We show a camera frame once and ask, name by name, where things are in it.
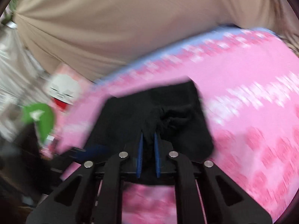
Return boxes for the black pants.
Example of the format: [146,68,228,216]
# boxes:
[85,80,215,185]

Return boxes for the green plush cushion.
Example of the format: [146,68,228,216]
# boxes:
[22,103,55,146]

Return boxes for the bunny face pillow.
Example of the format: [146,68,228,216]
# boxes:
[45,64,93,112]

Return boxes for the silver curtain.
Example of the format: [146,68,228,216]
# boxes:
[1,26,49,141]

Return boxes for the pink rose bed sheet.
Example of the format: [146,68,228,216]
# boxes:
[54,27,298,221]

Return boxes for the beige fabric cover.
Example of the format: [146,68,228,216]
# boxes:
[13,0,288,82]

